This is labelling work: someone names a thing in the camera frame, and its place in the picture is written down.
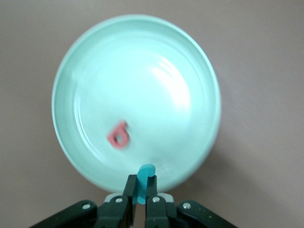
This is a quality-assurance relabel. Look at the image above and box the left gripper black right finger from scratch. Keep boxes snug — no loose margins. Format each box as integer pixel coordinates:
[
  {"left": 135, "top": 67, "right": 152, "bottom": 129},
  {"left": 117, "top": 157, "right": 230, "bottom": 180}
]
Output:
[{"left": 144, "top": 174, "right": 238, "bottom": 228}]

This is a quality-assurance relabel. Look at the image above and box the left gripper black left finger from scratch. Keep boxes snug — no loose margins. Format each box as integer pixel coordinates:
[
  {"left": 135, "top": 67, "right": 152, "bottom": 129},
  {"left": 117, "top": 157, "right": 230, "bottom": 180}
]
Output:
[{"left": 29, "top": 174, "right": 139, "bottom": 228}]

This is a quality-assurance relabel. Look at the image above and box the salmon letter b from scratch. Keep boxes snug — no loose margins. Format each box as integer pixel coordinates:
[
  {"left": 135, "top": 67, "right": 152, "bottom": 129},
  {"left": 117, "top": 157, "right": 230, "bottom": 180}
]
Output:
[{"left": 105, "top": 120, "right": 131, "bottom": 151}]

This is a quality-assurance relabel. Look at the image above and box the light green round plate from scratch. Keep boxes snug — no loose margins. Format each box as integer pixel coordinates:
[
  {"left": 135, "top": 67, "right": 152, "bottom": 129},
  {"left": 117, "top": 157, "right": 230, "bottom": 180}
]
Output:
[{"left": 50, "top": 14, "right": 222, "bottom": 194}]

